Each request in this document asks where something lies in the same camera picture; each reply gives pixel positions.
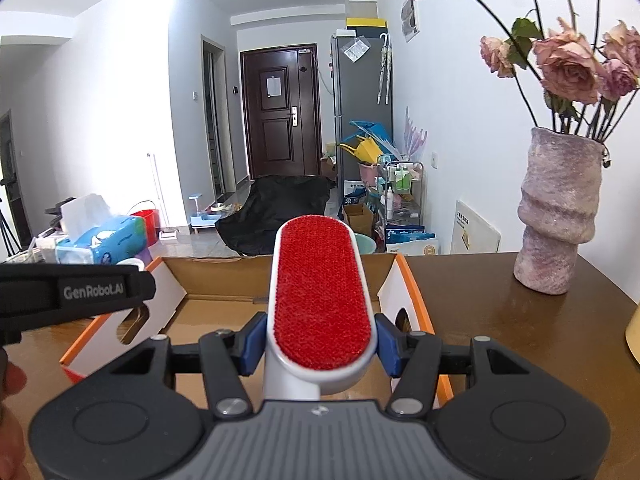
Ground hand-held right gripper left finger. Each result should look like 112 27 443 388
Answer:
117 311 269 420

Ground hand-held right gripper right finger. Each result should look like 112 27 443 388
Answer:
374 312 531 417

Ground orange-edged cardboard box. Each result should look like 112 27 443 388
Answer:
60 254 454 411

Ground red and white lint brush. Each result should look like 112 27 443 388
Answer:
262 215 379 402

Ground person's left hand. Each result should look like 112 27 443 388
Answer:
0 360 28 480

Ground blue tissue pack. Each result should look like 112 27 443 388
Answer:
54 194 147 265

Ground black tripod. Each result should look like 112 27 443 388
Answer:
0 177 24 262

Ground red bucket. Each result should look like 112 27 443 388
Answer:
127 200 159 247

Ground blue printed bag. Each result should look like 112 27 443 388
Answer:
387 229 439 255

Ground white mop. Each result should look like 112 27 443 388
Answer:
146 152 179 241

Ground small brown cardboard box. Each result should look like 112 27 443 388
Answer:
342 203 374 237

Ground white and blue pet feeder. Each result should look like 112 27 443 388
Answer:
189 193 221 234

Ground black folding chair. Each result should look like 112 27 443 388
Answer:
215 174 334 257

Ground white board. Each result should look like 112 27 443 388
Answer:
449 199 502 255

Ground metal trolley rack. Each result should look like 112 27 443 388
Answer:
375 159 425 252

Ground pink plastic bucket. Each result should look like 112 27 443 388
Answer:
357 160 384 192

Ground blue and yellow cleaning tools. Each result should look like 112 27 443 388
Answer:
339 119 396 164

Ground pink textured vase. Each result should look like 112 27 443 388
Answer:
513 127 607 295

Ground purple feather decoration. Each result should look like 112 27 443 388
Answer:
402 107 429 161

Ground dark brown door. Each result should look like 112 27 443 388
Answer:
239 43 322 181

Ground grey refrigerator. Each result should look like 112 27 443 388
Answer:
329 30 394 221

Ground white folded umbrella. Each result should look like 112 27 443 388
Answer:
377 32 392 106

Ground clear plastic bag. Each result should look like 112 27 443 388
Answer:
341 34 371 64

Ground yellow box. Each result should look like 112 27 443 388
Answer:
345 17 389 31

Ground dried pink rose bouquet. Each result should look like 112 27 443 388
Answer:
379 0 640 142

